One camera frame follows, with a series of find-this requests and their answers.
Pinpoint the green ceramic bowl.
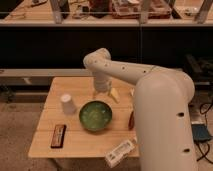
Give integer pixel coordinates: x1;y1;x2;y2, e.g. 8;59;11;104
79;101;112;132

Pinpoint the black cable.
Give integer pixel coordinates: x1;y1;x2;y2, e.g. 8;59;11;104
196;99;213;164

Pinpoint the blue foot pedal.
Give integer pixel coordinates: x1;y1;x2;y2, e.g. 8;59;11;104
192;124;212;142

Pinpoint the wooden table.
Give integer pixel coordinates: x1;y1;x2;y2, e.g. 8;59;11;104
28;77;135;158

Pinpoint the white flat block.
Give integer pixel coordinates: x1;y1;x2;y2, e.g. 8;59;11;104
130;88;134;97

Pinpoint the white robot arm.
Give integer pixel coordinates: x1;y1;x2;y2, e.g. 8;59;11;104
83;48;198;171

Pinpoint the white labelled box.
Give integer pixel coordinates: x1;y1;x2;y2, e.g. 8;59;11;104
105;139;136;168

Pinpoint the background shelf with clutter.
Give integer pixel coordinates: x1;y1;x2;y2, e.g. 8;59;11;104
0;0;213;27

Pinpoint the white paper cup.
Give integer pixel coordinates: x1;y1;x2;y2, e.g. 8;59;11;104
60;94;77;115

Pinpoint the small red brown object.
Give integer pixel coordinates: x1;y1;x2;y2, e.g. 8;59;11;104
128;111;134;130

